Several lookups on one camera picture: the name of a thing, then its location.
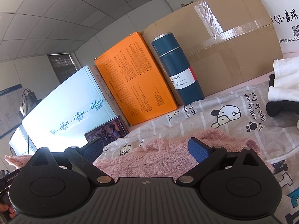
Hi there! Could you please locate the pink knitted sweater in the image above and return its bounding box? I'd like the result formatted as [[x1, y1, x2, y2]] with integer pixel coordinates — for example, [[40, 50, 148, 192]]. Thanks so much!
[[4, 128, 274, 180]]

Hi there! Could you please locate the person's left hand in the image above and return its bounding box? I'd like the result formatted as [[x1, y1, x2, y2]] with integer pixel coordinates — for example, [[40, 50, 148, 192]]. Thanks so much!
[[0, 204, 17, 218]]

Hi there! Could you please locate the light blue Cabau carton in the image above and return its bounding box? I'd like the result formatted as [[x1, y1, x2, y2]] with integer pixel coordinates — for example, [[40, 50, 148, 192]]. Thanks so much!
[[10, 65, 122, 156]]

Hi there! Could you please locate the smartphone with lit screen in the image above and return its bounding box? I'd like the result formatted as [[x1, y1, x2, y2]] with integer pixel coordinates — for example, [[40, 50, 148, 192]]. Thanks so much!
[[85, 115, 129, 146]]

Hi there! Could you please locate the cartoon print bed sheet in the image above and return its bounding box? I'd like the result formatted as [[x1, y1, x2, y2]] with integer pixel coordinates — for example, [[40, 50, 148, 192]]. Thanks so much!
[[98, 83, 298, 223]]

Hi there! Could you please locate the black device on cartons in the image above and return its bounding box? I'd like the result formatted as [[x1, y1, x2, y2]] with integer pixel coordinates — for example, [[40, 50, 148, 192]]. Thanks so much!
[[22, 88, 42, 108]]

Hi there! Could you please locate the black sock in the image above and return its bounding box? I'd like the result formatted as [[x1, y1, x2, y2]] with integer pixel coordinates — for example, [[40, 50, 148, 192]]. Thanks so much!
[[266, 74, 299, 117]]

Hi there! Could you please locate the dark blue vacuum bottle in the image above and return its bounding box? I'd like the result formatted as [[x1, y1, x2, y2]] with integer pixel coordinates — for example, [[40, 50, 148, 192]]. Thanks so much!
[[151, 32, 205, 106]]

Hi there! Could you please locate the dark window blind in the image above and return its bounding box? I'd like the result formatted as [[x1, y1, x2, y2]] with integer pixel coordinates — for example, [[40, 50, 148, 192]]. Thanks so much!
[[48, 53, 78, 83]]

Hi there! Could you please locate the orange cardboard box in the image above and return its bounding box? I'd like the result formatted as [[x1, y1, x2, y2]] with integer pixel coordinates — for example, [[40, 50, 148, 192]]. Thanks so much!
[[95, 32, 178, 125]]

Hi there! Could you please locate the white garment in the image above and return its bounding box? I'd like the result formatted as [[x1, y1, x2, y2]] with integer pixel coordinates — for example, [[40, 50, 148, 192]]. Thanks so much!
[[268, 57, 298, 102]]

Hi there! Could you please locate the large brown cardboard box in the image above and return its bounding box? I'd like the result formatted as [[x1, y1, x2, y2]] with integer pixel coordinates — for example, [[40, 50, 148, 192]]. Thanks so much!
[[142, 0, 283, 96]]

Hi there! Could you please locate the white paper shopping bag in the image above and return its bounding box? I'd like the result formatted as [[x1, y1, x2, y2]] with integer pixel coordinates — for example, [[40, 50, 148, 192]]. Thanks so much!
[[261, 0, 299, 59]]

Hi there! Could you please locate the wall notice board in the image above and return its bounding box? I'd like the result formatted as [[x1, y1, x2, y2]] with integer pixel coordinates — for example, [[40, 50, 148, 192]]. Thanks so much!
[[0, 84, 23, 138]]

